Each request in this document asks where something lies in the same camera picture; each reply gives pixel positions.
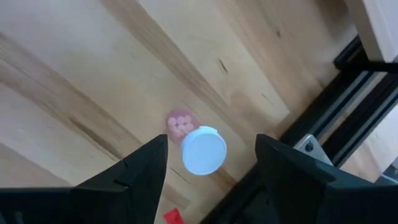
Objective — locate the silver metal corner bracket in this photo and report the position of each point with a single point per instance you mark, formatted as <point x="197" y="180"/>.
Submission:
<point x="308" y="144"/>

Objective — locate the red tape mark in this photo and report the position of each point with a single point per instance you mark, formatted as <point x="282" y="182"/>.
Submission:
<point x="172" y="216"/>

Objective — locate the pink medicine bottle white cap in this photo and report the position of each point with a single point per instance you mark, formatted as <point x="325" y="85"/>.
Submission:
<point x="203" y="151"/>

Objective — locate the black aluminium rig frame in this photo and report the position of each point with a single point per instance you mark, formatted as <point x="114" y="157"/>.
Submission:
<point x="367" y="121"/>

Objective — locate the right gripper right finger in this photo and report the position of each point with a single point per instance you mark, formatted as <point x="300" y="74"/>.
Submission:
<point x="311" y="199"/>

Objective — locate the black metal shelf frame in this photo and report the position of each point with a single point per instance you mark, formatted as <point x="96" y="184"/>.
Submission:
<point x="373" y="67"/>

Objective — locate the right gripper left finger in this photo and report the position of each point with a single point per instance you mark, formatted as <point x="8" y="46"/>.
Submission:
<point x="124" y="193"/>

